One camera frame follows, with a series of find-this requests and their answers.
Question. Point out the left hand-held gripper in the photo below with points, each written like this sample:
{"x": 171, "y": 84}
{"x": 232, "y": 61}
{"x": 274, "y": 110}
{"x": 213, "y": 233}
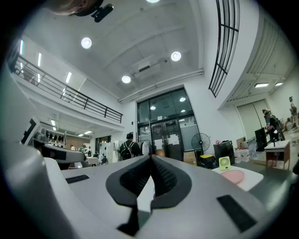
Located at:
{"x": 65, "y": 156}

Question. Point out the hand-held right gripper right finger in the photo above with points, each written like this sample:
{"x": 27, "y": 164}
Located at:
{"x": 205, "y": 198}

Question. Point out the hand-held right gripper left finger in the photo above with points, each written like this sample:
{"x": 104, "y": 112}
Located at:
{"x": 93, "y": 186}

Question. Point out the pink plate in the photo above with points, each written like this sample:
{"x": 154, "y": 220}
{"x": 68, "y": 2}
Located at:
{"x": 233, "y": 176}

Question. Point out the white display shelf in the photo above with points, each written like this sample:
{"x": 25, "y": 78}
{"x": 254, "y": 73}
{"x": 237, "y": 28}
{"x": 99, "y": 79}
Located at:
{"x": 53, "y": 137}

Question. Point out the yellow black box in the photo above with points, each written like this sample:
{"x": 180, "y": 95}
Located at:
{"x": 206, "y": 159}

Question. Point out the green desk fan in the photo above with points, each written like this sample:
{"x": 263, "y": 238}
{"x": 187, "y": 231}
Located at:
{"x": 224, "y": 162}

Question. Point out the cardboard box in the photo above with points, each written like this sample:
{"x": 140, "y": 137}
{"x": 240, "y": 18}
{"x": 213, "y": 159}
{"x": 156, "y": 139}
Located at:
{"x": 189, "y": 158}

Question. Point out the black cabinet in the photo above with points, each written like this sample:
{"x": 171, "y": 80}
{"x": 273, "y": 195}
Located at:
{"x": 223, "y": 150}

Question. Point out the pile of water bottles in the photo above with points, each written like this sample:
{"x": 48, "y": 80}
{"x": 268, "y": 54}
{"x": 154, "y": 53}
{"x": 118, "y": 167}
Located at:
{"x": 241, "y": 155}

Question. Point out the black balcony railing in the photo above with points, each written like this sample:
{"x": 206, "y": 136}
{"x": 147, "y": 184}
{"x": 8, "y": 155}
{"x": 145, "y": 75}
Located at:
{"x": 87, "y": 103}

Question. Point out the black floor fan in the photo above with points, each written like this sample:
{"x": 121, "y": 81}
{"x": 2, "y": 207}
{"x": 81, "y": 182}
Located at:
{"x": 200, "y": 141}

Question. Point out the pink flower bunch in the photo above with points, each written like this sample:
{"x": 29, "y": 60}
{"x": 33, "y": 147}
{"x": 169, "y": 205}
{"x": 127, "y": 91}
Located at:
{"x": 218, "y": 142}

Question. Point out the clothes rack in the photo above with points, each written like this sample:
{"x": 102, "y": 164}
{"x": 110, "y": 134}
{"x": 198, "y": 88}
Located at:
{"x": 144, "y": 147}

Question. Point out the glass entrance door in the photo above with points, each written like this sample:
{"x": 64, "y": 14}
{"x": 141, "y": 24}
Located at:
{"x": 163, "y": 135}

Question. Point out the black screen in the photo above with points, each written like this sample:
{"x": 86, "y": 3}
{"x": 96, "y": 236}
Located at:
{"x": 260, "y": 140}

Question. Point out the white side desk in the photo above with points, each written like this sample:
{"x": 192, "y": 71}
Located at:
{"x": 278, "y": 144}

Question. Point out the round ceiling light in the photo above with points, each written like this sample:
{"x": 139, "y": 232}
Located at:
{"x": 86, "y": 43}
{"x": 175, "y": 56}
{"x": 126, "y": 79}
{"x": 153, "y": 1}

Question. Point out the ceiling air conditioner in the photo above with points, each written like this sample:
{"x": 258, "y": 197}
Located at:
{"x": 146, "y": 67}

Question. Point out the black window grille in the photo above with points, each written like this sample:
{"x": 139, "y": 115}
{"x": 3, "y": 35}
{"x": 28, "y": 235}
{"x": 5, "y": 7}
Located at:
{"x": 220, "y": 28}

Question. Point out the black head-worn camera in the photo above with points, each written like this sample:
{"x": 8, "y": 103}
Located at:
{"x": 102, "y": 12}

